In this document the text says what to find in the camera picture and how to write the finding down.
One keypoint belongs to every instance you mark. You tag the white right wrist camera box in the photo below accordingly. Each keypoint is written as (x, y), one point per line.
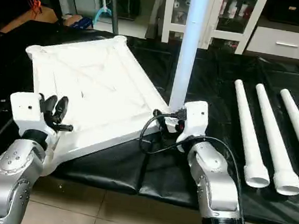
(195, 120)

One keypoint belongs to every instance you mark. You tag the black work mat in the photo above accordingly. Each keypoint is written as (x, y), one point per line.
(147, 172)

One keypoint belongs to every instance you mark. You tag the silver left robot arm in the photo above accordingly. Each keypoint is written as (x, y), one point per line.
(13, 177)

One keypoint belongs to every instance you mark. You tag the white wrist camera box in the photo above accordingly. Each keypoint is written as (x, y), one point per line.
(195, 120)
(27, 110)

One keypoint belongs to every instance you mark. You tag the white plastic table top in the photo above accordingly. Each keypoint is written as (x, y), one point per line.
(97, 89)

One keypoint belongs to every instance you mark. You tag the white drawer unit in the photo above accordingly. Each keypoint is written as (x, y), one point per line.
(286, 44)

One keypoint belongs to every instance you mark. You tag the white glass-door cabinet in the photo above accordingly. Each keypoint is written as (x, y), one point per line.
(226, 20)

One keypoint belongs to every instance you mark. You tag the brown wooden desk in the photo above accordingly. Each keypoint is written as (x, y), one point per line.
(30, 19)

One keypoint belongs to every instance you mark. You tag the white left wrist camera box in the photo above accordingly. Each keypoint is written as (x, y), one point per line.
(27, 110)

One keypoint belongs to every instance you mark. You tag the black speaker box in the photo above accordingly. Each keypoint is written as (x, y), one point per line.
(287, 10)

